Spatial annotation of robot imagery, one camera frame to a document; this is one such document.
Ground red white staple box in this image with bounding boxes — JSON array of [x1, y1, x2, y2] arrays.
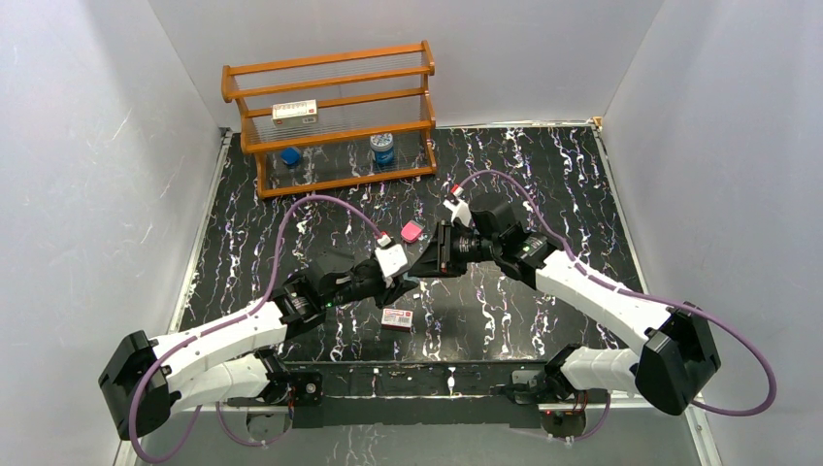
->
[[380, 308, 413, 331]]

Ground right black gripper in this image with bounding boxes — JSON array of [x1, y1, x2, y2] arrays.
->
[[408, 219, 500, 279]]

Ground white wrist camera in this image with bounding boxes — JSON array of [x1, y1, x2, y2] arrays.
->
[[374, 244, 409, 280], [443, 184, 472, 227]]

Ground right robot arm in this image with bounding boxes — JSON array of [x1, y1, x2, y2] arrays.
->
[[409, 194, 721, 416]]

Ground small blue box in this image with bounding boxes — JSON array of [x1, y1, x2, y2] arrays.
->
[[280, 147, 303, 169]]

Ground pink eraser block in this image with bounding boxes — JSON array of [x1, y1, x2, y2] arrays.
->
[[401, 220, 423, 244]]

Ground orange wooden shelf rack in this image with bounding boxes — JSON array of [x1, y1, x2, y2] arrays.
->
[[220, 40, 438, 199]]

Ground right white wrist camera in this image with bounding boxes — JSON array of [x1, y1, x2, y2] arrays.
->
[[443, 184, 472, 227]]

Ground white staple box on shelf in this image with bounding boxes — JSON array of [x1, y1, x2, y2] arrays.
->
[[271, 99, 318, 128]]

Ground blue round tin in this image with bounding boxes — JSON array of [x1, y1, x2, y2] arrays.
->
[[369, 133, 395, 167]]

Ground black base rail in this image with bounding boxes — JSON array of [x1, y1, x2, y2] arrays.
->
[[224, 359, 618, 431]]

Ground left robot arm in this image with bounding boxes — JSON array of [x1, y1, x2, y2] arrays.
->
[[98, 245, 416, 441]]

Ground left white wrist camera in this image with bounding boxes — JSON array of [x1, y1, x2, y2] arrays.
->
[[374, 244, 409, 280]]

